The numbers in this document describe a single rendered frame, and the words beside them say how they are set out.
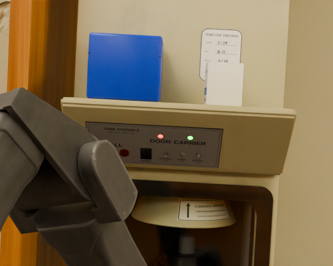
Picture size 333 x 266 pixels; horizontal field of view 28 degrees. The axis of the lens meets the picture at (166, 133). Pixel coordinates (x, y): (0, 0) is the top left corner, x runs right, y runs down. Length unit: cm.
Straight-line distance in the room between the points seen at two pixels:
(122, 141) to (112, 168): 40
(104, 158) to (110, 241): 8
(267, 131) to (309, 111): 55
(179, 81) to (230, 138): 13
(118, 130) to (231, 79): 17
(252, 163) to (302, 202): 52
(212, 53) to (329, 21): 52
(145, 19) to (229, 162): 25
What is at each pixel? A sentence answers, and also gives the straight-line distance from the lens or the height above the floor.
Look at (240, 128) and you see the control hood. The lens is 92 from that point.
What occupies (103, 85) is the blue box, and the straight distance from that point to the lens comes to 91.
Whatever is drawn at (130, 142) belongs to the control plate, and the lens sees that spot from 95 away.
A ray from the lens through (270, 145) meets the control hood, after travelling 95.
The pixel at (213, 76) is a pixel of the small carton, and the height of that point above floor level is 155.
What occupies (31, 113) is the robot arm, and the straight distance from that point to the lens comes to 50.
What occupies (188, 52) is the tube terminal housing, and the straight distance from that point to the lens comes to 101.
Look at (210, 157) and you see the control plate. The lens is 97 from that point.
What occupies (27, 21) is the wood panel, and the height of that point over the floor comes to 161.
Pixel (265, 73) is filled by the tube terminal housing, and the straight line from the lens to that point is 102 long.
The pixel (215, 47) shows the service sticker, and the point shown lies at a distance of 101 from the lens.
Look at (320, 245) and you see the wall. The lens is 151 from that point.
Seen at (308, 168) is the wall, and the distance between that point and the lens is 148.
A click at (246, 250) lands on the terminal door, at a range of 103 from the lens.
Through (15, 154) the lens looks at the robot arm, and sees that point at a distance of 49.
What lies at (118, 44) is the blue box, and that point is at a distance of 91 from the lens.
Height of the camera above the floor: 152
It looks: 3 degrees down
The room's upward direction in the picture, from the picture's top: 3 degrees clockwise
